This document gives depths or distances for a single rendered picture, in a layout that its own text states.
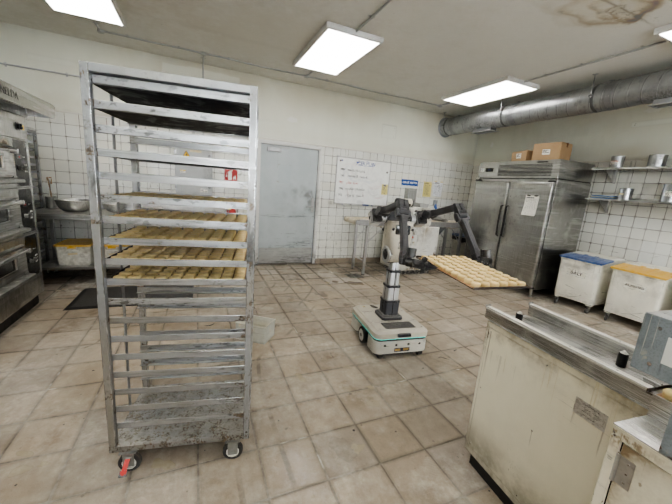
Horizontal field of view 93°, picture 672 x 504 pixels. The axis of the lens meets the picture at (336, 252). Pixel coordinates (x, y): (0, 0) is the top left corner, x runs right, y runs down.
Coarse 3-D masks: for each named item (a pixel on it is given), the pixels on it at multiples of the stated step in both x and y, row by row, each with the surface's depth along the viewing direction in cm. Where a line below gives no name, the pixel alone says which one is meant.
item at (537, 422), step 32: (512, 352) 147; (544, 352) 132; (608, 352) 135; (480, 384) 165; (512, 384) 146; (544, 384) 131; (576, 384) 119; (480, 416) 165; (512, 416) 146; (544, 416) 131; (576, 416) 119; (608, 416) 109; (480, 448) 165; (512, 448) 146; (544, 448) 131; (576, 448) 119; (512, 480) 146; (544, 480) 131; (576, 480) 119
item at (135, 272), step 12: (120, 276) 142; (132, 276) 144; (144, 276) 145; (156, 276) 146; (168, 276) 152; (180, 276) 150; (192, 276) 150; (204, 276) 152; (216, 276) 153; (228, 276) 155; (240, 276) 156
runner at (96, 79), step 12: (108, 84) 122; (120, 84) 123; (132, 84) 124; (144, 84) 125; (156, 84) 126; (168, 84) 127; (192, 96) 131; (204, 96) 130; (216, 96) 131; (228, 96) 132; (240, 96) 133
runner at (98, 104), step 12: (96, 108) 125; (108, 108) 124; (120, 108) 125; (132, 108) 126; (144, 108) 127; (156, 108) 128; (168, 108) 128; (204, 120) 132; (216, 120) 133; (228, 120) 134; (240, 120) 135
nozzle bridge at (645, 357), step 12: (648, 312) 84; (660, 312) 85; (648, 324) 84; (660, 324) 81; (648, 336) 84; (660, 336) 81; (636, 348) 86; (648, 348) 84; (660, 348) 81; (636, 360) 86; (648, 360) 84; (660, 360) 81; (648, 372) 84; (660, 372) 81
